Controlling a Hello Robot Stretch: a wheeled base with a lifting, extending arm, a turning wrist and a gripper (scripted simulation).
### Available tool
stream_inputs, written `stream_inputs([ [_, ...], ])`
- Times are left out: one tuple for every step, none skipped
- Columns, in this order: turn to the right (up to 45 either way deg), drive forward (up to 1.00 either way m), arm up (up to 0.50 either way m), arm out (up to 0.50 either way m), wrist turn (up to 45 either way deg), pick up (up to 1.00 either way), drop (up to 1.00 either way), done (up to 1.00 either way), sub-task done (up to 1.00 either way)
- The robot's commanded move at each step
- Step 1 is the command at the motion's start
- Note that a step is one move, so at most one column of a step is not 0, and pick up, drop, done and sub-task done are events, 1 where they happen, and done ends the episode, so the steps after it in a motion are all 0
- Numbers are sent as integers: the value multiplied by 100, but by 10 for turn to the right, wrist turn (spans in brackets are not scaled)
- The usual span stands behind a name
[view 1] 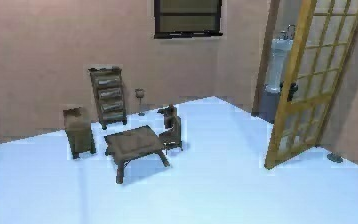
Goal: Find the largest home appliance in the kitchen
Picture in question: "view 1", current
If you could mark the small grey floor lamp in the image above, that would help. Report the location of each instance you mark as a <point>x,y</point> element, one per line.
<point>140,94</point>

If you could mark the brown wooden table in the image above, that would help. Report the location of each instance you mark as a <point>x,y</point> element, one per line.
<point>133,144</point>

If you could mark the brown chest of drawers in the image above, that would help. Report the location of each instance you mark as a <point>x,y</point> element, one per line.
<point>108,96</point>

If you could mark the black framed window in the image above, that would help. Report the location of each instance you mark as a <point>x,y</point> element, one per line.
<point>187,16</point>

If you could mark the brown armchair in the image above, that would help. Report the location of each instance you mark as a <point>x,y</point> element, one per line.
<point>79,133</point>

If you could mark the yellow wooden glass door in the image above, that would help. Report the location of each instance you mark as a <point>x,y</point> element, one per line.
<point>300,83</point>

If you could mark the dark grey door stop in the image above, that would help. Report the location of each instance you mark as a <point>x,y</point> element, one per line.
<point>334,157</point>

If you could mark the white pedestal sink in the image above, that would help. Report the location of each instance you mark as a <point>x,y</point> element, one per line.
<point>278,63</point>

